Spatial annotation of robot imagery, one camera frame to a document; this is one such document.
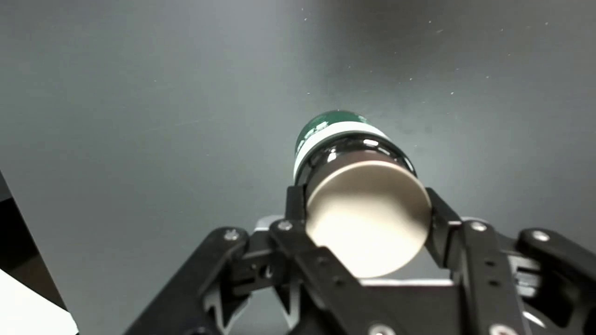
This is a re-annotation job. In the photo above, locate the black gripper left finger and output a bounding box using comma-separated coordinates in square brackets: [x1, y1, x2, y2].
[124, 182, 377, 335]

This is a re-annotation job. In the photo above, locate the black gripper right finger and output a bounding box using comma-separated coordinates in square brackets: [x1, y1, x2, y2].
[425, 187, 596, 335]

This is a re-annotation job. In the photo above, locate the white paper sheet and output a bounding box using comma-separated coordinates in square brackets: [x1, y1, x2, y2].
[0, 267, 81, 335]

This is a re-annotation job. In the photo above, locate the dark green-labelled pill bottle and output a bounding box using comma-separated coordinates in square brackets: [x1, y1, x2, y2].
[291, 107, 435, 280]

